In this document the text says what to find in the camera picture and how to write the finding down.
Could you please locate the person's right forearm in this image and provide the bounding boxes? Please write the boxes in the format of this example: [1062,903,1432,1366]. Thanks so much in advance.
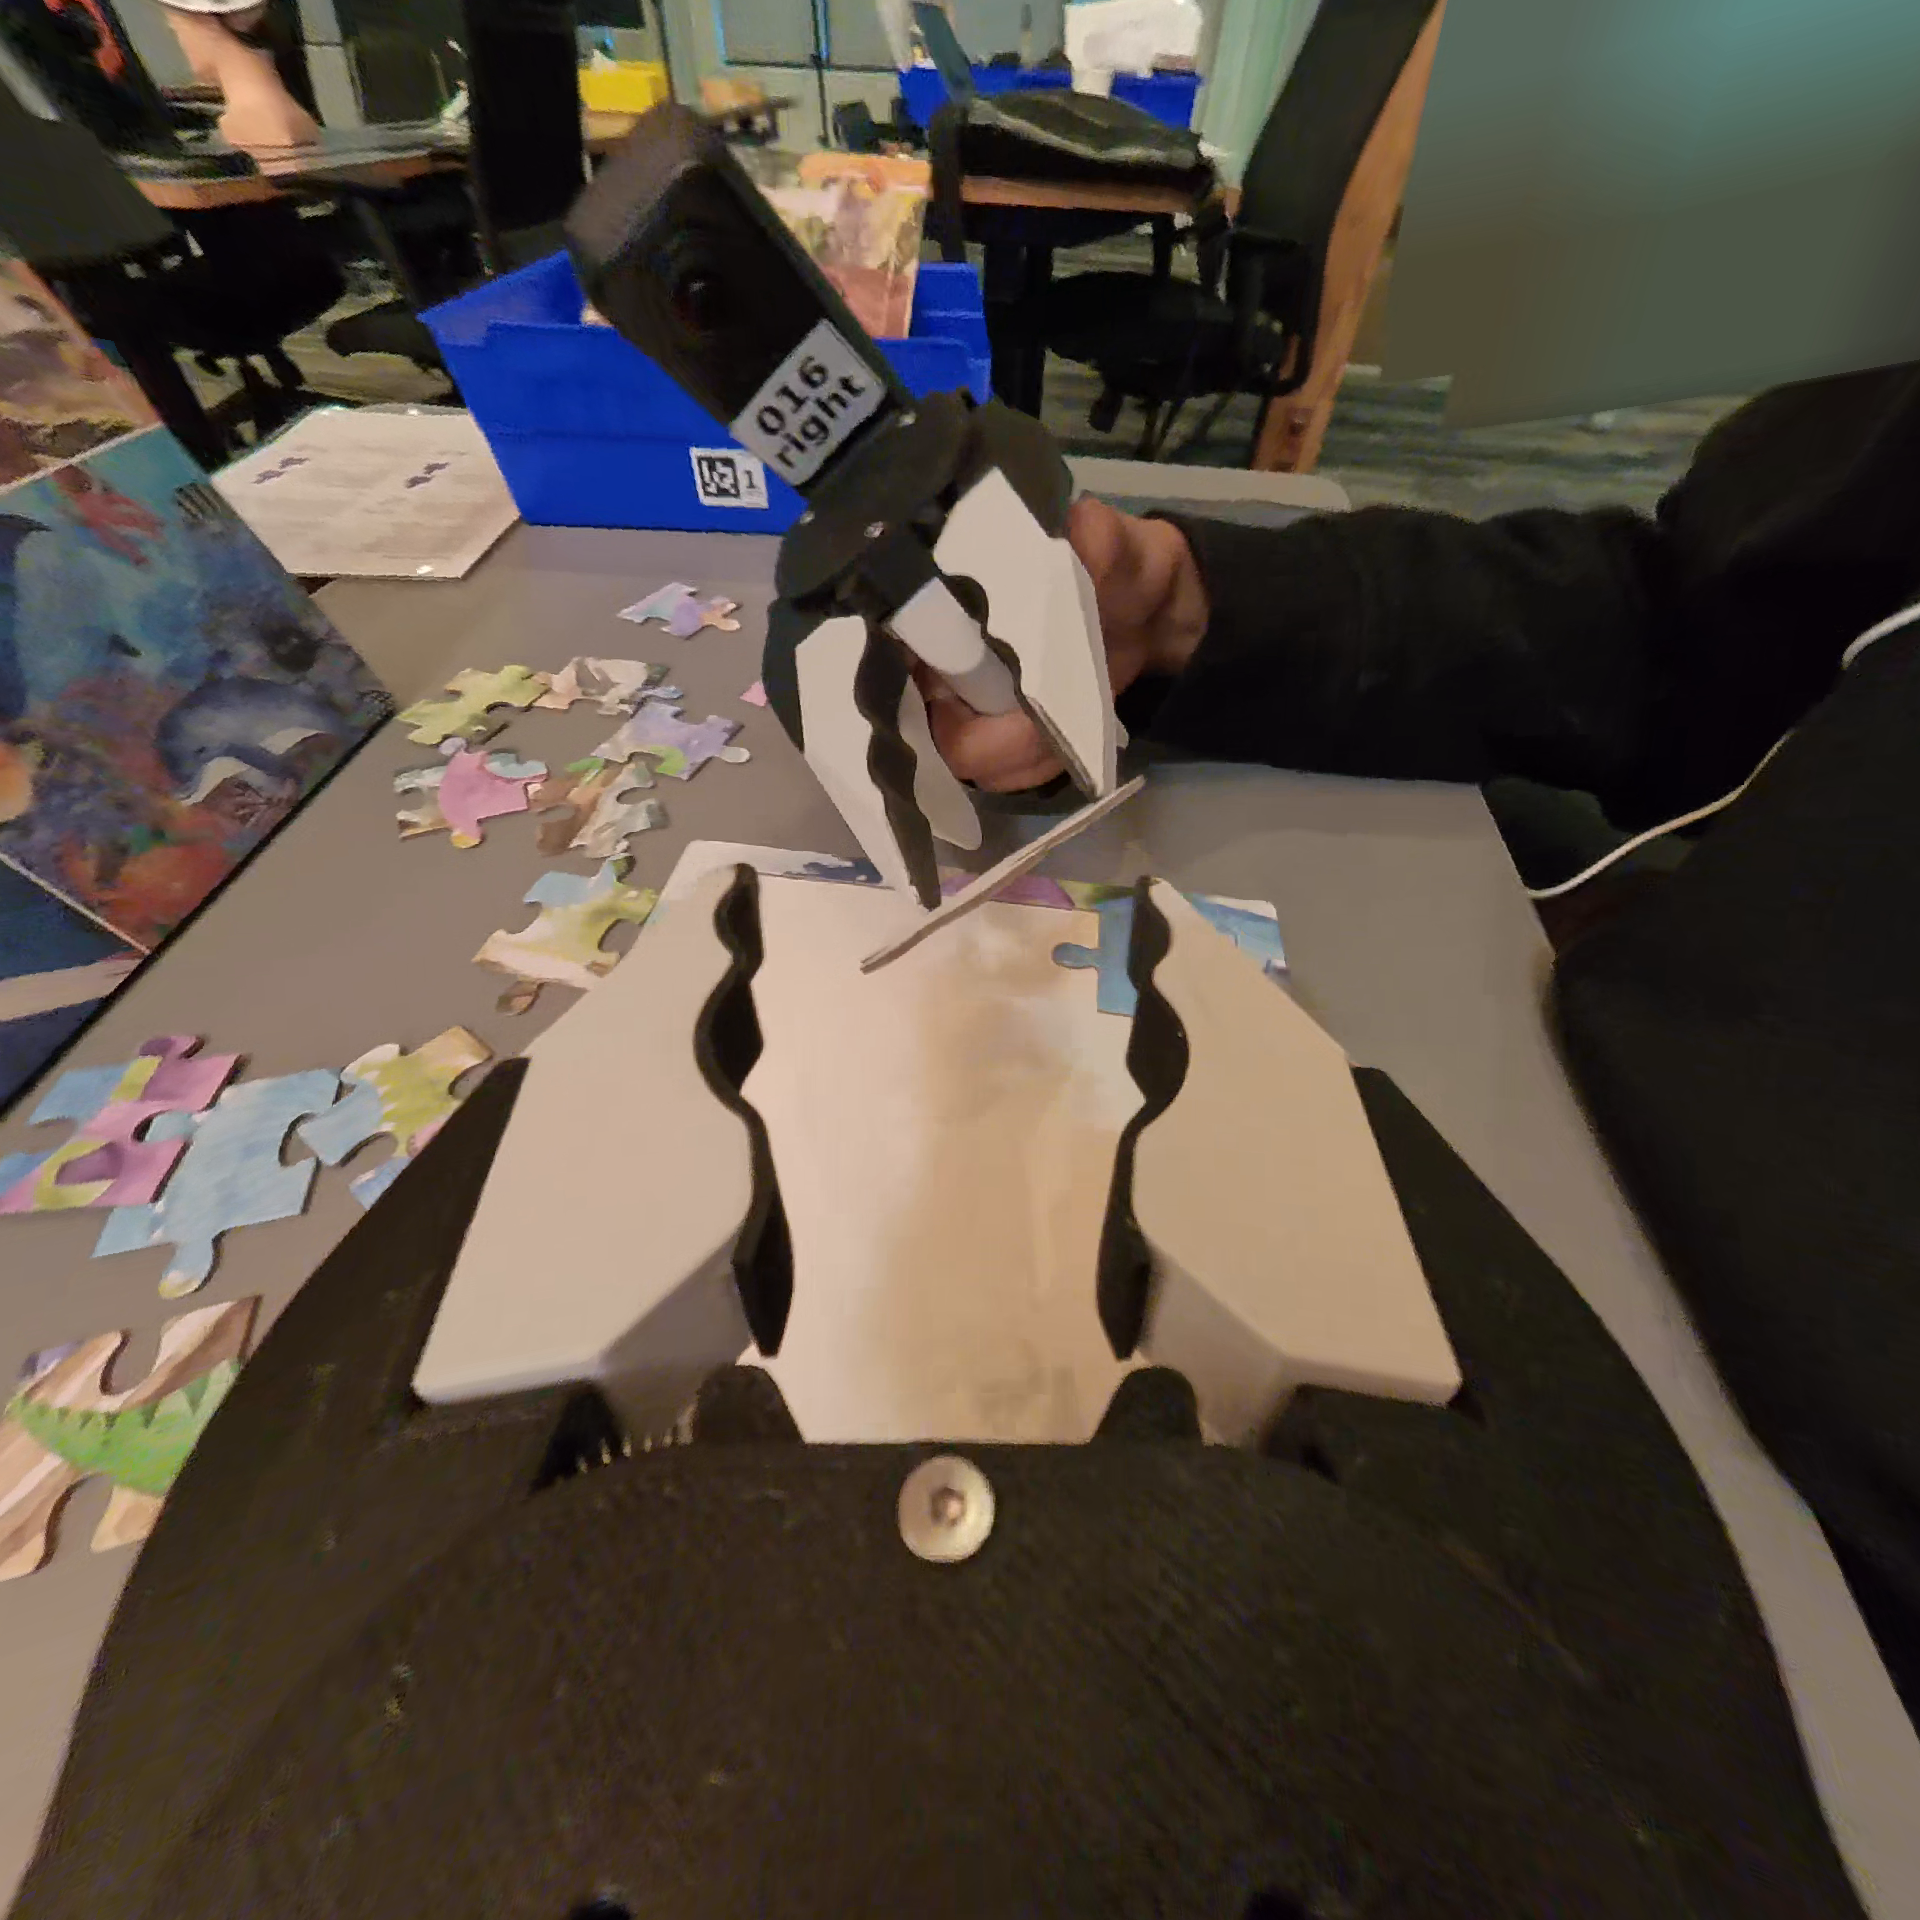
[1132,503,1727,793]

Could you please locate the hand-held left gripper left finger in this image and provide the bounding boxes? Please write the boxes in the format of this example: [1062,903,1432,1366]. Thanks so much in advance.
[412,862,798,1425]

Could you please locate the person's right hand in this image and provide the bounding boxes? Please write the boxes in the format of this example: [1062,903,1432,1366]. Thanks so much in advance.
[920,495,1209,797]

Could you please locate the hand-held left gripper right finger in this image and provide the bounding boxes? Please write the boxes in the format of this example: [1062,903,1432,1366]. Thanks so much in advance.
[1094,878,1465,1441]

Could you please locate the forest picture puzzle board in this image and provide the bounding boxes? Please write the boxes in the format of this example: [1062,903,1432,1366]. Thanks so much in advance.
[773,175,928,337]

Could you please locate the blue storage bin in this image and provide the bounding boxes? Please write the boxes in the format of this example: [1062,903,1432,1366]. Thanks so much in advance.
[895,60,1202,134]

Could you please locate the thin white cord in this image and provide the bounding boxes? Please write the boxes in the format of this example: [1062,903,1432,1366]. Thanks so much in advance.
[1527,598,1920,903]

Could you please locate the blue triceratops face puzzle piece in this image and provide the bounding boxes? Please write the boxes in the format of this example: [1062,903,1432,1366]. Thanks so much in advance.
[860,773,1150,973]

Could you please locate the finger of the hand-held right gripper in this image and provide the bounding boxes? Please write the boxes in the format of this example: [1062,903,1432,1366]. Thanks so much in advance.
[937,463,1128,804]
[790,607,943,913]

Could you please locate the black bag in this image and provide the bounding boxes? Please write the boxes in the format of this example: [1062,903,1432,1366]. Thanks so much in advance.
[959,89,1215,196]

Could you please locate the blue triceratops body puzzle piece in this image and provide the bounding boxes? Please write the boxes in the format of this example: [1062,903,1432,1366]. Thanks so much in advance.
[1049,895,1288,1021]

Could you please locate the jigsaw puzzle pieces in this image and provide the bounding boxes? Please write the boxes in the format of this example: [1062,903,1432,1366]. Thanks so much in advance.
[0,576,752,1583]

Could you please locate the white puzzle tray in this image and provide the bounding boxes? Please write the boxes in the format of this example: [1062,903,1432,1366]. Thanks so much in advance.
[656,838,1290,1444]

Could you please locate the laminated instruction sheet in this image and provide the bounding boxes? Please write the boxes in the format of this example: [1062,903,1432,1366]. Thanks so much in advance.
[209,404,520,582]

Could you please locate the animal picture board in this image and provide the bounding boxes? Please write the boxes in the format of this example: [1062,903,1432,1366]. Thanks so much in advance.
[0,255,400,1112]

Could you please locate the blue plastic bin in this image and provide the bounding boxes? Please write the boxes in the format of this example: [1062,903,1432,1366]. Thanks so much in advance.
[416,246,994,529]

